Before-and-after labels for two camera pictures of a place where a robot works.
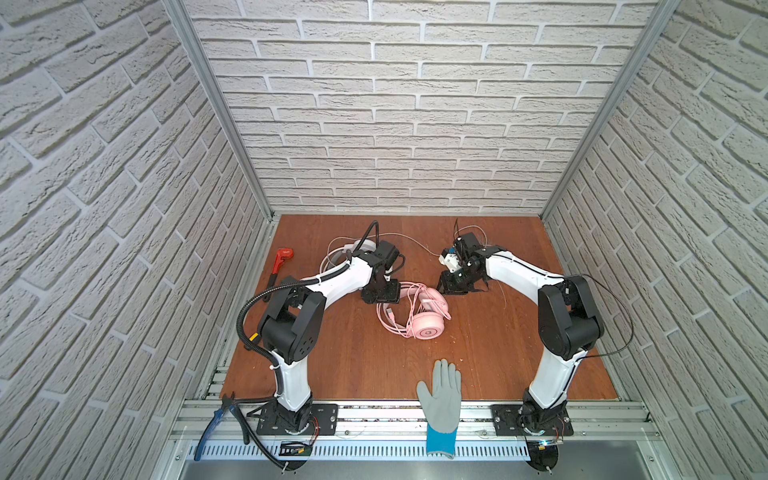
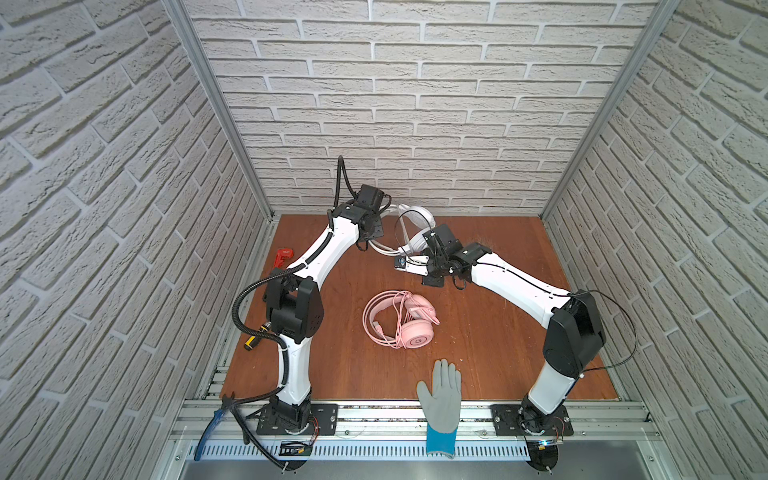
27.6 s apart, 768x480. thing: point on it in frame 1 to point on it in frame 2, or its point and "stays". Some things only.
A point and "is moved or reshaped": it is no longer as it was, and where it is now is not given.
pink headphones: x=419 y=312 is moved or reshaped
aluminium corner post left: x=186 y=25 stays
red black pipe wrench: x=283 y=254 stays
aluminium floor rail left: x=255 y=271 stays
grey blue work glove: x=441 y=408 stays
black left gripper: x=395 y=295 to x=379 y=228
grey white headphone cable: x=366 y=236 is moved or reshaped
